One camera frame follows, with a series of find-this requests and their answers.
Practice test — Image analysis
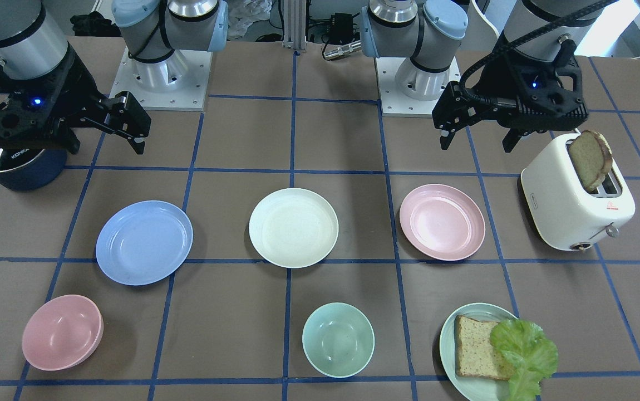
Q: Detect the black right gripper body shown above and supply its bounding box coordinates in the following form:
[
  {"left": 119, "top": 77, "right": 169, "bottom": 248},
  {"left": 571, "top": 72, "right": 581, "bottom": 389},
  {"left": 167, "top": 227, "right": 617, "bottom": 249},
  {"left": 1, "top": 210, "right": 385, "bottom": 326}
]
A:
[{"left": 0, "top": 45, "right": 110, "bottom": 154}]

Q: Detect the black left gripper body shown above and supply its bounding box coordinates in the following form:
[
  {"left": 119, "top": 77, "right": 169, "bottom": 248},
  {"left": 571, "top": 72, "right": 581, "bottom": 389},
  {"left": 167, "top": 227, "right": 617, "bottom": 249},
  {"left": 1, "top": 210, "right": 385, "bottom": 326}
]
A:
[{"left": 458, "top": 38, "right": 588, "bottom": 131}]

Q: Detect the pink plate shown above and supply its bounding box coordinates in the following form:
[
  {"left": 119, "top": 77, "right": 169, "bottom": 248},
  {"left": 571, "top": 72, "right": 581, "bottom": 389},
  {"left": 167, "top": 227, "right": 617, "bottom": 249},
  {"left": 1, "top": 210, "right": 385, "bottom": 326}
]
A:
[{"left": 399, "top": 184, "right": 487, "bottom": 261}]

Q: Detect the blue plate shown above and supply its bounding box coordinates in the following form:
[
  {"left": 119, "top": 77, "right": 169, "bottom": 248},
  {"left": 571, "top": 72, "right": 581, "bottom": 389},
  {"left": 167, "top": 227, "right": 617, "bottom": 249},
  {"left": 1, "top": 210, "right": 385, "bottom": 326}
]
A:
[{"left": 95, "top": 200, "right": 194, "bottom": 285}]

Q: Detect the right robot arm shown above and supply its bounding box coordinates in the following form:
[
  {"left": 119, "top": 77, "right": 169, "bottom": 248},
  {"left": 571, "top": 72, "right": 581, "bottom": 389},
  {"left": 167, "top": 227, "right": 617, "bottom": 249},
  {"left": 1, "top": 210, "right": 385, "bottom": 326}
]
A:
[{"left": 0, "top": 1, "right": 228, "bottom": 155}]

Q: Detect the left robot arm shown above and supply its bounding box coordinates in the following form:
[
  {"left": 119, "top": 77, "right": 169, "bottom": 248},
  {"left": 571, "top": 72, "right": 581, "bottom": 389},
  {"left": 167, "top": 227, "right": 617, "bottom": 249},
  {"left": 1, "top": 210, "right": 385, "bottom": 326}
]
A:
[{"left": 360, "top": 1, "right": 609, "bottom": 153}]

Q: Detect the dark blue saucepan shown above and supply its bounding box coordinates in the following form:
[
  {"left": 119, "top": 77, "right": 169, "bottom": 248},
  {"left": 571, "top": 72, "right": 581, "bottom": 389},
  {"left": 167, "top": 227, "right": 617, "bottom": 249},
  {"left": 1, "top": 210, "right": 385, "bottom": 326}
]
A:
[{"left": 0, "top": 148, "right": 67, "bottom": 192}]

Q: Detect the bread slice in toaster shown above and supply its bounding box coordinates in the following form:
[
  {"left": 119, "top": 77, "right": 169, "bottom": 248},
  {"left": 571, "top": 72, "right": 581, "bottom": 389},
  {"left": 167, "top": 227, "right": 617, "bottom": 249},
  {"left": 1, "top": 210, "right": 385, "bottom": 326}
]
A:
[{"left": 567, "top": 130, "right": 613, "bottom": 193}]

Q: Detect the white toaster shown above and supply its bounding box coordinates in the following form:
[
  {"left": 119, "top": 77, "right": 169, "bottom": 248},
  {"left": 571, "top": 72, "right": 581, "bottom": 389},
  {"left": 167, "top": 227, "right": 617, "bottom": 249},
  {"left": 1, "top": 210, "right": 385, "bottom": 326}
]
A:
[{"left": 519, "top": 130, "right": 636, "bottom": 251}]

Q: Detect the cream white plate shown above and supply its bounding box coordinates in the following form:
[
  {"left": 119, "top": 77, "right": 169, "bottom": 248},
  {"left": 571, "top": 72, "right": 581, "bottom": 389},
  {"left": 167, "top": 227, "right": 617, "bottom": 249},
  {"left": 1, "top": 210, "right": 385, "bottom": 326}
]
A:
[{"left": 248, "top": 188, "right": 339, "bottom": 269}]

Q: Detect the bread slice on plate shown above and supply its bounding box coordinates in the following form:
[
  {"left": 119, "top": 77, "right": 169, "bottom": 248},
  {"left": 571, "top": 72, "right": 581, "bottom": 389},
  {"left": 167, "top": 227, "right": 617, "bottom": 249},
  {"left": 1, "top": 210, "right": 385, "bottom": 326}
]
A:
[{"left": 455, "top": 315, "right": 515, "bottom": 381}]

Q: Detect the green lettuce leaf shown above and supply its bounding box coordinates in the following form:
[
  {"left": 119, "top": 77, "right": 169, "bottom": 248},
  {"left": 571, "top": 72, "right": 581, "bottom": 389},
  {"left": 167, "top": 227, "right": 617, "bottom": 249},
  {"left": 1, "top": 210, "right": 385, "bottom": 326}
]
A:
[{"left": 490, "top": 318, "right": 559, "bottom": 400}]

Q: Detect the pink bowl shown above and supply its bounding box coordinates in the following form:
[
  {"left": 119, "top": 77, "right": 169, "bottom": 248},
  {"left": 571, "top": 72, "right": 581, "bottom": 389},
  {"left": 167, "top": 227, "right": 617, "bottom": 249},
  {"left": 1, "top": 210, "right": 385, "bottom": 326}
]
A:
[{"left": 22, "top": 294, "right": 104, "bottom": 371}]

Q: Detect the light green plate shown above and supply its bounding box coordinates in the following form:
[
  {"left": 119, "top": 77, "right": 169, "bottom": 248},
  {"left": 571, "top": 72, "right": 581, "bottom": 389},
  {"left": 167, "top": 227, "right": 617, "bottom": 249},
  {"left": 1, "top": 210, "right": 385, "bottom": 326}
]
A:
[{"left": 438, "top": 302, "right": 516, "bottom": 400}]

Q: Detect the green bowl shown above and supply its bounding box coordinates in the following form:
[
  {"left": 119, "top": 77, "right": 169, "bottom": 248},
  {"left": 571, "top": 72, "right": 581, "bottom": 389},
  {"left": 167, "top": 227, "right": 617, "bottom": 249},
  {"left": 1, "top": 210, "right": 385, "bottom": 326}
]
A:
[{"left": 302, "top": 302, "right": 376, "bottom": 379}]

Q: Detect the black braided cable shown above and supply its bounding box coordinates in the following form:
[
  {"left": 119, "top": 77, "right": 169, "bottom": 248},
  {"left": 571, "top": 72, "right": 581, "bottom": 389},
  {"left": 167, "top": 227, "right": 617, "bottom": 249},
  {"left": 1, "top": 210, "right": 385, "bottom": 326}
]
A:
[{"left": 459, "top": 0, "right": 621, "bottom": 106}]

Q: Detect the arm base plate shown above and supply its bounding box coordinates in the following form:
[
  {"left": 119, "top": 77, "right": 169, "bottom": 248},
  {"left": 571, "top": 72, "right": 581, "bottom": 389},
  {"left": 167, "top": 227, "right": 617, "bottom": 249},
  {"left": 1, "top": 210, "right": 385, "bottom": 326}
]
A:
[
  {"left": 110, "top": 48, "right": 215, "bottom": 112},
  {"left": 375, "top": 57, "right": 460, "bottom": 118}
]

